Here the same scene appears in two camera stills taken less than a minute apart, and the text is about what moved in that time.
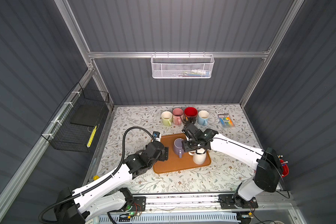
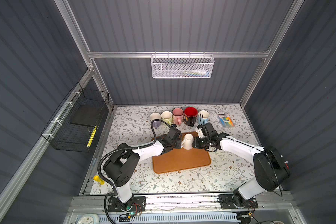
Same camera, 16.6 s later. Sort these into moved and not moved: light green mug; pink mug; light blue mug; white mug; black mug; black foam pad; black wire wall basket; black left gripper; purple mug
Moved: black left gripper; purple mug; white mug
Not moved: light blue mug; black foam pad; black mug; light green mug; black wire wall basket; pink mug
